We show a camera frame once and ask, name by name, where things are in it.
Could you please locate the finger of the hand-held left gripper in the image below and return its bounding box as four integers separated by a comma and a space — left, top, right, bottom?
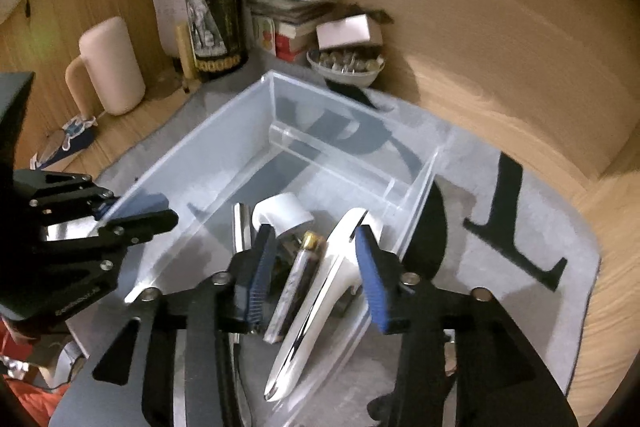
97, 208, 180, 250
92, 192, 168, 224

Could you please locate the silver metal bar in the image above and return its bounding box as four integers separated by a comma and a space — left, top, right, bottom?
232, 203, 253, 254

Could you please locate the white electric trimmer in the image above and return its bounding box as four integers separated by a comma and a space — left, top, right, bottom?
264, 207, 383, 403

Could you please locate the marbled tube with gold cap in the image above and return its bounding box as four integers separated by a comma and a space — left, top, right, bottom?
263, 231, 328, 344

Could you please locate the white paper note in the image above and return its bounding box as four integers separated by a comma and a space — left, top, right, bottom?
150, 0, 187, 58

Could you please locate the clear plastic storage bin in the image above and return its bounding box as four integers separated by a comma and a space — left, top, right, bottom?
97, 69, 453, 427

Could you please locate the grey mat with black letters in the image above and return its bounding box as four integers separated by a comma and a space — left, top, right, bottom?
95, 67, 601, 427

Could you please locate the beige mug with handle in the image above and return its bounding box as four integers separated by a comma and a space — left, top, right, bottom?
65, 17, 147, 116

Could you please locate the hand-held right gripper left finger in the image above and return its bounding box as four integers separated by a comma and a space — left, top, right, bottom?
47, 223, 278, 427

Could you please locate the small yellow tube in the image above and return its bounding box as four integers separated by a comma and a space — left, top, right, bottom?
175, 24, 196, 82

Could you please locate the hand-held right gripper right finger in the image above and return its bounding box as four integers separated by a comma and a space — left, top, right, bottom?
354, 224, 581, 427

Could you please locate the small white box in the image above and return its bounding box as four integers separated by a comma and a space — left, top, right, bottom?
316, 14, 383, 52

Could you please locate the white bowl of small bits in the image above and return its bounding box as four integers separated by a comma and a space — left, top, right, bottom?
306, 47, 387, 88

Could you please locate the red cloth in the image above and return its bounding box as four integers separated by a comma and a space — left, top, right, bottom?
0, 322, 76, 427

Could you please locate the white cylindrical cap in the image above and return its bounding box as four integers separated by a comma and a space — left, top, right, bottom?
251, 193, 315, 238

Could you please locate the blue white packet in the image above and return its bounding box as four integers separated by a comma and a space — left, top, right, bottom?
30, 116, 98, 170

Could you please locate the stack of books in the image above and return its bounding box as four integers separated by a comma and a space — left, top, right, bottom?
247, 0, 341, 65

